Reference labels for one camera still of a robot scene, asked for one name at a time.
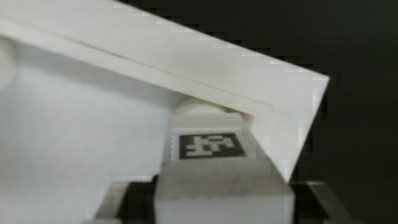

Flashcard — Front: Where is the white table leg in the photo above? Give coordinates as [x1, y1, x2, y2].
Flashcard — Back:
[154, 99, 295, 224]

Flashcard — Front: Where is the white front fence bar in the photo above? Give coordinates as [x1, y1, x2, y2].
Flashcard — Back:
[0, 0, 329, 177]

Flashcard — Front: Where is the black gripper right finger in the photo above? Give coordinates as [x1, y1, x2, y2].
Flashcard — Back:
[289, 181, 362, 224]

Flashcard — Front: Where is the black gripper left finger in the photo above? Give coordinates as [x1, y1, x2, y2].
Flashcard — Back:
[87, 176, 158, 224]

